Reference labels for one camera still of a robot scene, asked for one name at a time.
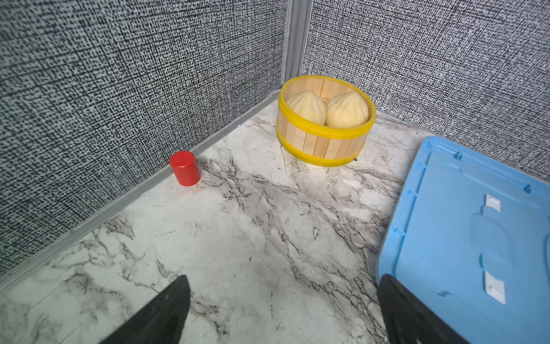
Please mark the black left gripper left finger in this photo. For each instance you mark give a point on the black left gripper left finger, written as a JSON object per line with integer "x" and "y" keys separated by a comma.
{"x": 160, "y": 321}

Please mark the left steamed bun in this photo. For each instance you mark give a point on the left steamed bun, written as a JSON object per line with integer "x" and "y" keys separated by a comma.
{"x": 308, "y": 106}

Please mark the blue plastic box lid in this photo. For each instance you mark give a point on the blue plastic box lid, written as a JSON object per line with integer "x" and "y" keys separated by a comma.
{"x": 469, "y": 240}

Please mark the red cylinder block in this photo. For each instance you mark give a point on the red cylinder block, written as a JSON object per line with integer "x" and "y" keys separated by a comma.
{"x": 185, "y": 168}

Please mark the yellow wooden steamer basket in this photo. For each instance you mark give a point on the yellow wooden steamer basket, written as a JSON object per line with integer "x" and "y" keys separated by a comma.
{"x": 313, "y": 143}

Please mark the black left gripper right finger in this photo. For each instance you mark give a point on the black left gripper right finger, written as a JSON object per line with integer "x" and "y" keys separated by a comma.
{"x": 407, "y": 319}

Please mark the right steamed bun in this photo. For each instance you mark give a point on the right steamed bun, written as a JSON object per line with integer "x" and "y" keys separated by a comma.
{"x": 347, "y": 110}

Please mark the steamed bun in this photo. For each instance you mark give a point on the steamed bun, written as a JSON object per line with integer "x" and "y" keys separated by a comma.
{"x": 347, "y": 110}
{"x": 308, "y": 106}

